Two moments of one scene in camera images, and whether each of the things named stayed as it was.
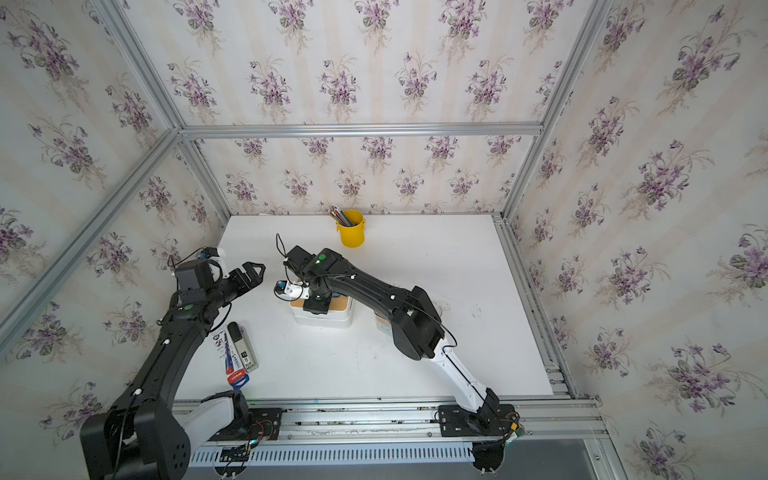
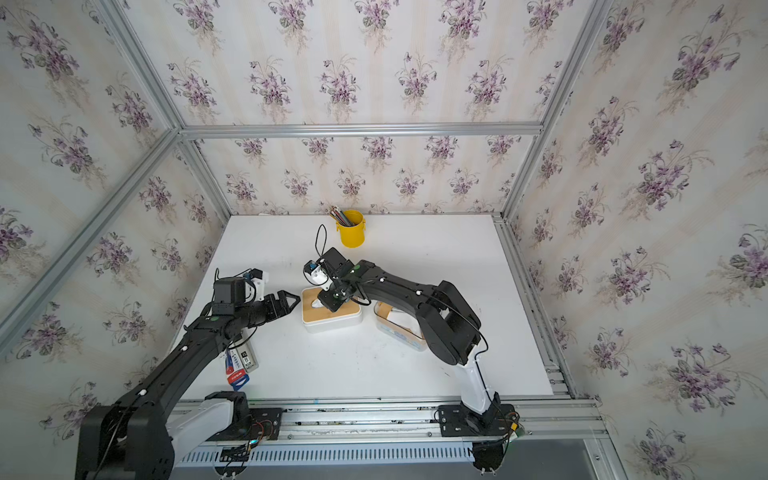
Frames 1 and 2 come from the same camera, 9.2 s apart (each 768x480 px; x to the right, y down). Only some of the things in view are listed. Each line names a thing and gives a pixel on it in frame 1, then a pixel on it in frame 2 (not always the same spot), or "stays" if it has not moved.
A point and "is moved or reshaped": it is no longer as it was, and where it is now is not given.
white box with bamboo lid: x=338 y=316 is moved or reshaped
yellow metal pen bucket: x=352 y=236 stays
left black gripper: x=242 y=286 to x=272 y=313
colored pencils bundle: x=336 y=212 stays
